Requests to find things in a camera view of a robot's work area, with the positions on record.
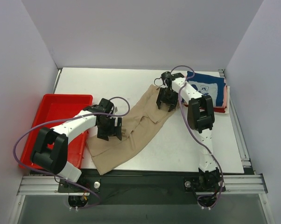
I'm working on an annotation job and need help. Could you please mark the folded blue printed t-shirt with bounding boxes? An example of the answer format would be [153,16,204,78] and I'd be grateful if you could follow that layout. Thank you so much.
[186,71,226,107]

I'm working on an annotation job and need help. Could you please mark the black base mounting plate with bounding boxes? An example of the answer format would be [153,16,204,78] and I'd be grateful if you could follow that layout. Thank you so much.
[58,169,226,206]

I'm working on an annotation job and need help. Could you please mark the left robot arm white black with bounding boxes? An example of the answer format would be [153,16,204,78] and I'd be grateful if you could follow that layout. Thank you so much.
[30,98,122,192]

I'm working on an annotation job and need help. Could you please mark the aluminium frame rail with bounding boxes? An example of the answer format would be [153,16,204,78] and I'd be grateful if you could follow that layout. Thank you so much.
[17,174,268,196]

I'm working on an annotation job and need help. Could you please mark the red plastic tray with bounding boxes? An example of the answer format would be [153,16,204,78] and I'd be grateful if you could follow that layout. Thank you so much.
[19,93,94,169]

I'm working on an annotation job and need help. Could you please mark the beige t-shirt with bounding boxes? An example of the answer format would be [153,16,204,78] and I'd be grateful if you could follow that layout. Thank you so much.
[86,85,175,175]

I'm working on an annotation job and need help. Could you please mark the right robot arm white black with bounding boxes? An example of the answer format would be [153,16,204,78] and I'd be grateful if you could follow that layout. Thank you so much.
[156,71,224,192]

